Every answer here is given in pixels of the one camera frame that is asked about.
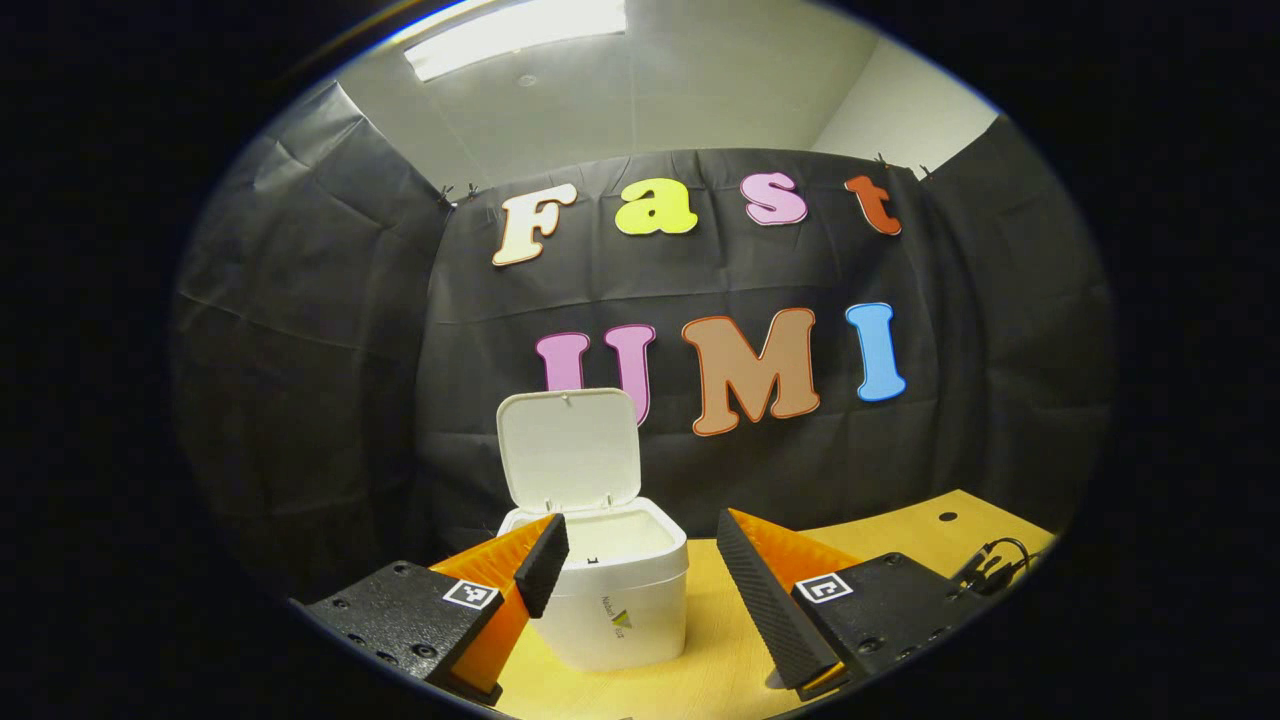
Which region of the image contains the ceiling light panel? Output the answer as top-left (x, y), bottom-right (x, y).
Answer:
top-left (403, 0), bottom-right (629, 83)

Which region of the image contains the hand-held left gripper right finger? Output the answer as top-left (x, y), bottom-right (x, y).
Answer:
top-left (715, 507), bottom-right (991, 703)

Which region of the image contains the black backdrop cloth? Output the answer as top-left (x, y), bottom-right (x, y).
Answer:
top-left (170, 80), bottom-right (1116, 601)

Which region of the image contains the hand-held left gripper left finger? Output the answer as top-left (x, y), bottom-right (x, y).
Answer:
top-left (290, 512), bottom-right (571, 706)

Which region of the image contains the wooden desktop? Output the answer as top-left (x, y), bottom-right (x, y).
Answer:
top-left (490, 489), bottom-right (1059, 720)

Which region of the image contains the white desktop garbage bin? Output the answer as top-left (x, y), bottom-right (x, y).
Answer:
top-left (495, 387), bottom-right (691, 673)

